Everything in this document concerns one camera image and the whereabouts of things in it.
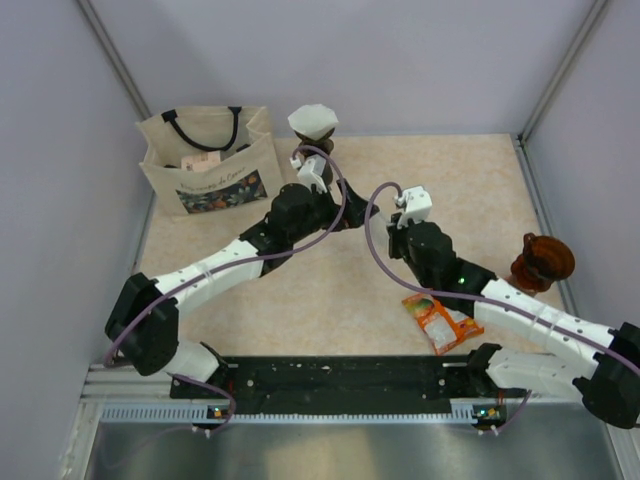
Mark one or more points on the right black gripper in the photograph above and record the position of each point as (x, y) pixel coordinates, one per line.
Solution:
(395, 233)

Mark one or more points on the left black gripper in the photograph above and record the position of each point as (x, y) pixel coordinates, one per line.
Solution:
(351, 215)

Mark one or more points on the white paper coffee filters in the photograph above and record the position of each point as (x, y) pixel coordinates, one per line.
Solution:
(378, 223)

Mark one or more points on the olive green coffee dripper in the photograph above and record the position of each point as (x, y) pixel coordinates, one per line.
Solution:
(324, 143)

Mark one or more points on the brown coffee dripper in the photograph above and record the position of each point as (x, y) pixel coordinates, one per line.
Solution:
(543, 261)

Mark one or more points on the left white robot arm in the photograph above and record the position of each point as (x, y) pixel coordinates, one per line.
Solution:
(144, 323)

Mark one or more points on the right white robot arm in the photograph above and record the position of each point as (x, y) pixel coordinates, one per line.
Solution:
(581, 361)

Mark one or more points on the red glass coffee server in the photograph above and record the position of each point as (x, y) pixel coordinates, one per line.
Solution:
(327, 174)

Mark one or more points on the orange snack packet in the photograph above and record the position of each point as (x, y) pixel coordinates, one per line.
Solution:
(444, 328)

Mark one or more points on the beige canvas tote bag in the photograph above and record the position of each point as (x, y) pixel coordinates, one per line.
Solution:
(249, 170)

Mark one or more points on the box inside tote bag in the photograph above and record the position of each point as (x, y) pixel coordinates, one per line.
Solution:
(201, 162)

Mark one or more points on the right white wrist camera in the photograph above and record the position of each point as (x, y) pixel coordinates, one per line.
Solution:
(415, 204)

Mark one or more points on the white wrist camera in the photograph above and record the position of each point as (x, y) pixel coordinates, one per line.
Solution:
(309, 172)
(415, 204)

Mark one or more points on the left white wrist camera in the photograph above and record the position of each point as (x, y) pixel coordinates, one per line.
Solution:
(309, 172)

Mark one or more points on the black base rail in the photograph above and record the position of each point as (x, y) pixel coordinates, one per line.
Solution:
(351, 385)

